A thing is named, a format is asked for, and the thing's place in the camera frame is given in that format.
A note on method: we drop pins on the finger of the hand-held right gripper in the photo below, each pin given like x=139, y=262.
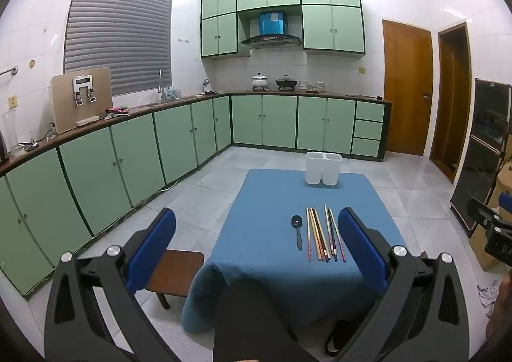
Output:
x=500, y=244
x=482, y=212

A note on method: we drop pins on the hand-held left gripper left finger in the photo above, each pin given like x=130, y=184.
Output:
x=154, y=242

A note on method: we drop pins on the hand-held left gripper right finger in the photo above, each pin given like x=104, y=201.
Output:
x=362, y=250

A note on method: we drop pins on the row of mixed chopsticks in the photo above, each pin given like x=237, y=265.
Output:
x=318, y=238

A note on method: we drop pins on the white utensil holder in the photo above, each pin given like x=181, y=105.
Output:
x=320, y=172

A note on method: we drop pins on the person's right forearm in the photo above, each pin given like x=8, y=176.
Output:
x=502, y=306

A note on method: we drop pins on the brown wooden stool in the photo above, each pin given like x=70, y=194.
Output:
x=176, y=272

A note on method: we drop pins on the cardboard box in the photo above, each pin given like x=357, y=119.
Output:
x=504, y=180

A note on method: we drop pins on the black glass display cabinet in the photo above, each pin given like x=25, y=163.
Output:
x=480, y=154

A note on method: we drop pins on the black spoon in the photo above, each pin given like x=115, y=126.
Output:
x=298, y=236

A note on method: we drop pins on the blue tablecloth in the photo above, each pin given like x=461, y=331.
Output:
x=272, y=266

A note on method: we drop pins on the black shoe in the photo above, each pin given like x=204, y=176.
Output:
x=336, y=340

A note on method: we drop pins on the long green base cabinets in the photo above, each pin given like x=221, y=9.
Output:
x=92, y=170

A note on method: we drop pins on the person's dark trouser leg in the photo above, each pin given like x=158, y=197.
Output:
x=248, y=326

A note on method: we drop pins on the red cloth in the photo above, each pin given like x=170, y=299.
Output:
x=116, y=111

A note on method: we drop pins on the closed wooden door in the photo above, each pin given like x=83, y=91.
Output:
x=404, y=86

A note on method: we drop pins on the pale teal container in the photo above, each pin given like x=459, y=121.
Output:
x=172, y=93

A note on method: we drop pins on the green base cabinets with drawers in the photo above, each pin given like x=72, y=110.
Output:
x=280, y=122

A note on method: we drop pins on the metal kitchen faucet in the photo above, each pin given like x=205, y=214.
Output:
x=160, y=82

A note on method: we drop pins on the beige water purifier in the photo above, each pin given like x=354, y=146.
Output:
x=64, y=106

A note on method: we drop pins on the white kettle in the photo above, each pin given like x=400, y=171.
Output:
x=206, y=86

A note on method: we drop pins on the glass jar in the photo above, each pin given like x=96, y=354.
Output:
x=320, y=87
x=303, y=87

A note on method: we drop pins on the clear glass vase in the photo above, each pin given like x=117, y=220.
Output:
x=14, y=130

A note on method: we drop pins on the black cooking pot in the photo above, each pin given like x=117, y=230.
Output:
x=286, y=83

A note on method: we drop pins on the white cooking pot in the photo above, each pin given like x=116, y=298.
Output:
x=259, y=82

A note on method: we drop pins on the grey window blind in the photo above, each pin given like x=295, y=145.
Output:
x=116, y=34

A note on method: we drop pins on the metal towel bar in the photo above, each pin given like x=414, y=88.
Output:
x=8, y=71

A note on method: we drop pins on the blue range hood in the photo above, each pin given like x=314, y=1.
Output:
x=272, y=24

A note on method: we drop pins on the open wooden door frame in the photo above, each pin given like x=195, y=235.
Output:
x=460, y=106

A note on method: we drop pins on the beige wall outlet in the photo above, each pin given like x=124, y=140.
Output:
x=13, y=101

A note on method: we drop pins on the green wall cabinets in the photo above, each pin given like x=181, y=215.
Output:
x=332, y=26

